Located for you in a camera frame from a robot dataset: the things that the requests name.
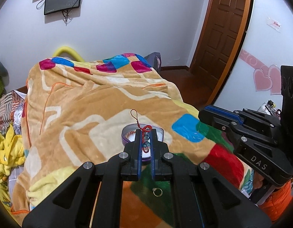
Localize red knotted charm tassel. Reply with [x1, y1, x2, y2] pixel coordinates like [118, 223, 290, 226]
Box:
[130, 109, 152, 153]

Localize purple heart-shaped tin box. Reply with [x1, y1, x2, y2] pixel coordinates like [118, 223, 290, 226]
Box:
[121, 124, 164, 162]

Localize white appliance with stickers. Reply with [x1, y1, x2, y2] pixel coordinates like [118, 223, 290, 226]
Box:
[257, 100, 281, 119]

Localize colourful patchwork fleece blanket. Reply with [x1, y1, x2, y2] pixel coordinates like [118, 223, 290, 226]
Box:
[11, 53, 252, 224]

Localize brown wooden door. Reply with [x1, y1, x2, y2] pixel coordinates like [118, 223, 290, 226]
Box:
[190, 0, 252, 105]

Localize dark bag behind bed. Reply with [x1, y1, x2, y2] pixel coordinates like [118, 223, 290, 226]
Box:
[145, 52, 161, 73]

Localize yellow cloth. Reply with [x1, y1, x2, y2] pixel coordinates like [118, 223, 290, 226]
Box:
[0, 124, 25, 211]

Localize yellow foam tube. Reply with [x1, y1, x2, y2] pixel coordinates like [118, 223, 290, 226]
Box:
[53, 46, 85, 62]

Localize patterned pillow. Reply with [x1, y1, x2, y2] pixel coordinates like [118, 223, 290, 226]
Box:
[0, 90, 26, 135]

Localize pink heart wall stickers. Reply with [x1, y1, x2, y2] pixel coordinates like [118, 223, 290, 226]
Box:
[239, 49, 281, 95]

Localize white wall notice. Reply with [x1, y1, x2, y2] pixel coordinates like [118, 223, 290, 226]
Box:
[266, 17, 281, 32]

